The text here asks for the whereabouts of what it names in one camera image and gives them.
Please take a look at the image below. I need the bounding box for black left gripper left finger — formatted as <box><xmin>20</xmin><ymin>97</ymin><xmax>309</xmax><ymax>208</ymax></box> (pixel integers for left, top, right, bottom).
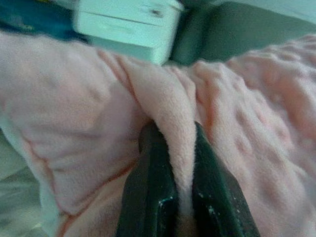
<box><xmin>118</xmin><ymin>121</ymin><xmax>179</xmax><ymax>237</ymax></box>

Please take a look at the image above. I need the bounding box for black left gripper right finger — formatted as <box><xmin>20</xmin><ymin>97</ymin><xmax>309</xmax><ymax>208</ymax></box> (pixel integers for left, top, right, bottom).
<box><xmin>192</xmin><ymin>121</ymin><xmax>260</xmax><ymax>237</ymax></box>

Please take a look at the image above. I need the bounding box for pink dotted plush pillow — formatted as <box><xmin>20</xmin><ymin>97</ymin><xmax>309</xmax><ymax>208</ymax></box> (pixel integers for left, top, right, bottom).
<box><xmin>0</xmin><ymin>31</ymin><xmax>316</xmax><ymax>237</ymax></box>

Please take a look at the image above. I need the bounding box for light blue child chair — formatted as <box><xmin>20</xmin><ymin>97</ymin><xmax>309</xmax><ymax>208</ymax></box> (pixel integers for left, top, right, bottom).
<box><xmin>73</xmin><ymin>0</ymin><xmax>185</xmax><ymax>67</ymax></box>

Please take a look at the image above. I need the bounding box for blue suitcase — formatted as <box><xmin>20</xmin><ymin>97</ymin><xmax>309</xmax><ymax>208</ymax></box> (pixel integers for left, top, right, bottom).
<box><xmin>0</xmin><ymin>0</ymin><xmax>88</xmax><ymax>43</ymax></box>

